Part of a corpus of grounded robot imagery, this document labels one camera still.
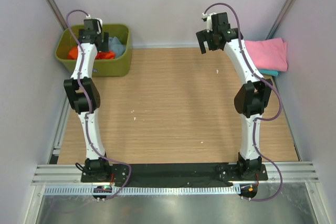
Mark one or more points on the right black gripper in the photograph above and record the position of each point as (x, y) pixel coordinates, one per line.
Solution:
(202, 36)

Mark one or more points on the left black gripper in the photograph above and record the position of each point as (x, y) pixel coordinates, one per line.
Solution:
(105, 42)

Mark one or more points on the orange t shirt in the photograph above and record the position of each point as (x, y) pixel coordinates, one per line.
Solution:
(73, 55)

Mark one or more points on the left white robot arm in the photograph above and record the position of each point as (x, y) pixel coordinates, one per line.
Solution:
(84, 99)

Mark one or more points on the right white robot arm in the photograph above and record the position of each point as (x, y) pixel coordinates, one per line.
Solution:
(251, 99)

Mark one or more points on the light blue t shirt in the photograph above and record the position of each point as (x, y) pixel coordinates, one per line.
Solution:
(116, 46)

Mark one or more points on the olive green plastic bin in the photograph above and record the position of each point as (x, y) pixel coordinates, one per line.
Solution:
(117, 67)

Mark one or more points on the folded pink t shirt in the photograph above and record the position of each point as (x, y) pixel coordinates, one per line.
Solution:
(268, 54)

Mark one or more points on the folded teal t shirt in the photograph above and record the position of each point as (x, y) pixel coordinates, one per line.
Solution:
(273, 73)

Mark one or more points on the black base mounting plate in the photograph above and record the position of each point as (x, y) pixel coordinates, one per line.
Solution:
(170, 175)

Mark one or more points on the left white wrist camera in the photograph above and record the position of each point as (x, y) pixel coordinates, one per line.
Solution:
(97, 23)

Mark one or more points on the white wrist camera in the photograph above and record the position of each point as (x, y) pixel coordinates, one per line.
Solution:
(207, 18)
(97, 23)

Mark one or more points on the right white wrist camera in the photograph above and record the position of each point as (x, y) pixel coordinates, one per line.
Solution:
(207, 18)

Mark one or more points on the slotted cable duct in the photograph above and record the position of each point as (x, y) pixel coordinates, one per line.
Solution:
(96, 190)

